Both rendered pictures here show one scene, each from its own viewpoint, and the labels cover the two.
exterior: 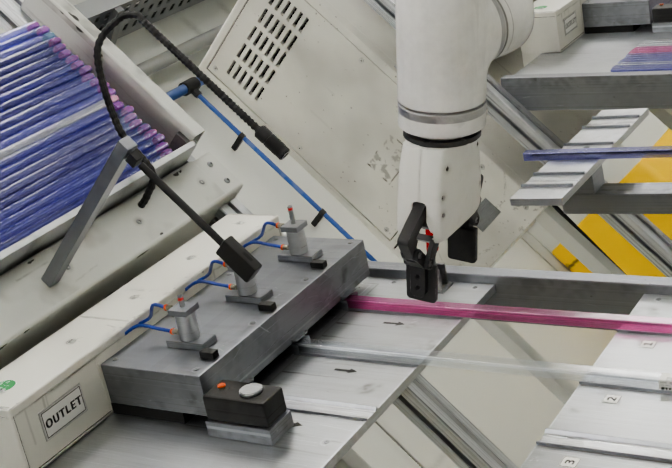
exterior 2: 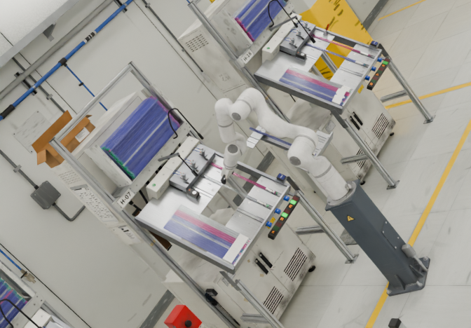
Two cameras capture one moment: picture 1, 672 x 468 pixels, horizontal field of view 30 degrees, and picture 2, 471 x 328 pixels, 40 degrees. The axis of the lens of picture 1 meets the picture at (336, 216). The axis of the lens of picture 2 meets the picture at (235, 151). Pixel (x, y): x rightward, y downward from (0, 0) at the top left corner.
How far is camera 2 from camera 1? 2.97 m
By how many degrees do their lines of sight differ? 30
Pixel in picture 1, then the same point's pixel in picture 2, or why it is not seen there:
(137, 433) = (174, 192)
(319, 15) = (211, 43)
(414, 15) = (227, 156)
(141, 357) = (175, 179)
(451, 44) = (232, 160)
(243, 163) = not seen: outside the picture
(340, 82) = (214, 58)
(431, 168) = (227, 172)
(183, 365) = (183, 183)
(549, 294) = (246, 169)
